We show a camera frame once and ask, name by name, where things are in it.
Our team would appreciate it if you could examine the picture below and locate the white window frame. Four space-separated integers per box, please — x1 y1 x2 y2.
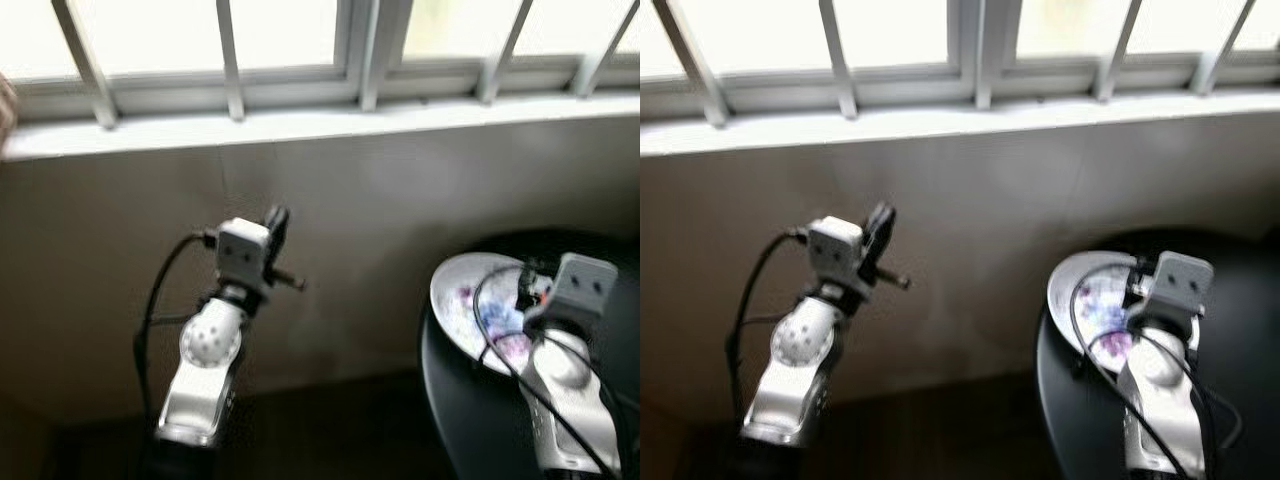
640 0 1280 122
0 0 641 127

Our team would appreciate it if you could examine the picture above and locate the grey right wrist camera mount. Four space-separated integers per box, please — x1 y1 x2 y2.
539 252 620 327
1144 251 1215 323

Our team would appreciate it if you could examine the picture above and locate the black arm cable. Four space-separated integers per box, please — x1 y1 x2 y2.
1067 261 1242 477
724 227 812 423
132 229 222 443
471 261 641 477

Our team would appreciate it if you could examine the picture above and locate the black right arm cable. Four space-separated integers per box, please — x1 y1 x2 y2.
1067 261 1242 477
471 261 641 477

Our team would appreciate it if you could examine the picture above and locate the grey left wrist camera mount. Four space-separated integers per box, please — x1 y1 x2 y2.
807 214 867 298
216 217 274 303

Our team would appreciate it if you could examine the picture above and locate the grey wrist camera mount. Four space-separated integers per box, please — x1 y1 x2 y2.
1144 251 1215 323
216 217 274 303
539 252 620 327
807 214 867 298

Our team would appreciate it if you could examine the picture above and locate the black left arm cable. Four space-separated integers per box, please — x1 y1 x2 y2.
724 227 812 423
132 229 222 443

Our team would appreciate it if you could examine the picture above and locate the white window sill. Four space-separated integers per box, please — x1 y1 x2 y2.
0 88 641 164
640 85 1280 157

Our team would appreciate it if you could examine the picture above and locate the brown hanging towel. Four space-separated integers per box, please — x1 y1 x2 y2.
0 74 19 161

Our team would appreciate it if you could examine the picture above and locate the black round table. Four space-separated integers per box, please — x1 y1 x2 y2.
1034 227 1280 480
419 229 641 480

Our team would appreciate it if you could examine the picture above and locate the white floral print plate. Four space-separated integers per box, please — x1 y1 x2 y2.
429 252 563 377
1046 250 1166 373

